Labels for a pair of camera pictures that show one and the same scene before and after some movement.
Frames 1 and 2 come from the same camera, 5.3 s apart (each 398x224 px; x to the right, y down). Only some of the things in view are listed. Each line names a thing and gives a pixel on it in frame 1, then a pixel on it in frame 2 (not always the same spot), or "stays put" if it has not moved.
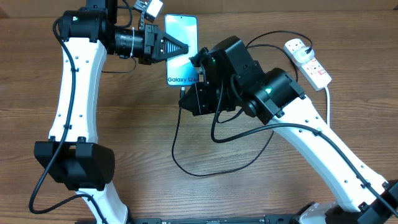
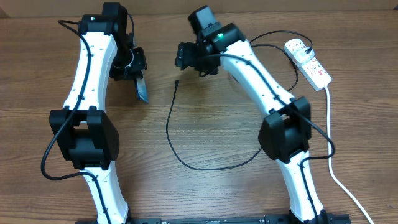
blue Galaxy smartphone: [181, 71] to [141, 88]
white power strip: [313, 70] stays put
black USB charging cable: [309, 50] to [252, 43]
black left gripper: [153, 46] to [135, 72]
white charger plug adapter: [301, 56] stays put
